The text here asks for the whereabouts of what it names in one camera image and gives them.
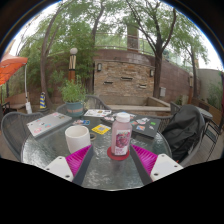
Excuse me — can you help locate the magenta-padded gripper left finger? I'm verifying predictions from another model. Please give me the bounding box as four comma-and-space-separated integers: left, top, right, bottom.
43, 144, 95, 187

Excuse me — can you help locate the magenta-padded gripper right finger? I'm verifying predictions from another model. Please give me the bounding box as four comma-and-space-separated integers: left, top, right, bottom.
129, 144, 184, 186

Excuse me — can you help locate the pink juice bottle white cap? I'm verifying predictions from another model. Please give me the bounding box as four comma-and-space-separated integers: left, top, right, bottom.
110, 112, 133, 157

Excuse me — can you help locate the white ceramic mug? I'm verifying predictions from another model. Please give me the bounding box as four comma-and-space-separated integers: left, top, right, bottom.
64, 124, 92, 154

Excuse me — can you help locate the black laptop with stickers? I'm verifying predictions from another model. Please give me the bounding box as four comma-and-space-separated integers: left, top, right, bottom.
101, 111, 162, 139

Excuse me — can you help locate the small blue picture card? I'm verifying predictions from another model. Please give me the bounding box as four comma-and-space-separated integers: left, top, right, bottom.
72, 119, 91, 126

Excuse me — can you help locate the yellow card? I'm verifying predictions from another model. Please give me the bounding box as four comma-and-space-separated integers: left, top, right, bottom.
91, 123, 112, 136

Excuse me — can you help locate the black backpack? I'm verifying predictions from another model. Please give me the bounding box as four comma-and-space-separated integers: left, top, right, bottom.
161, 104, 205, 163

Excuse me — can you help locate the silver laptop with stickers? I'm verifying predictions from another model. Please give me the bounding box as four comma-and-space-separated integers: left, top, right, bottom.
26, 111, 73, 139

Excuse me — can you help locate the white sticker sheet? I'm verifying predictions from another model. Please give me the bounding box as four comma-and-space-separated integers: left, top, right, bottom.
83, 108, 113, 118

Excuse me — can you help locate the green plant in teal pot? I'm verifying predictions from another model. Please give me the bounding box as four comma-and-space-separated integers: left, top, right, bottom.
59, 79, 88, 118

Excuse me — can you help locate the blue yellow striped bollard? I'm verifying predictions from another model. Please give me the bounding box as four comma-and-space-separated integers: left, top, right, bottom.
39, 91, 47, 110

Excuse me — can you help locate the black metal chair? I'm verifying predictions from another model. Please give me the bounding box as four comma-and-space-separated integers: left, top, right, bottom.
203, 113, 224, 161

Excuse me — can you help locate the dark round patio table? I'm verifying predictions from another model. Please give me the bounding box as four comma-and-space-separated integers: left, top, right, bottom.
191, 106, 214, 121

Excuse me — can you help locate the wooden bench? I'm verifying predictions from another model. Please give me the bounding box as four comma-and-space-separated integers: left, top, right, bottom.
4, 92, 38, 112

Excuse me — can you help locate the large forked tree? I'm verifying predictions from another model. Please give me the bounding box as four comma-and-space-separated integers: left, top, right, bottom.
126, 0, 211, 99

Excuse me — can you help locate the leaning slender tree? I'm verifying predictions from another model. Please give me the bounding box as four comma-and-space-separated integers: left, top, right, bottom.
16, 0, 111, 108

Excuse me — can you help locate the orange patio umbrella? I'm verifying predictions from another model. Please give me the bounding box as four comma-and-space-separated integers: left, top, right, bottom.
0, 53, 33, 114

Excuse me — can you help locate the wooden lamp post white globe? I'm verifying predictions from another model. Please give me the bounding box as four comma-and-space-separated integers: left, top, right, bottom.
68, 47, 79, 83
188, 72, 195, 99

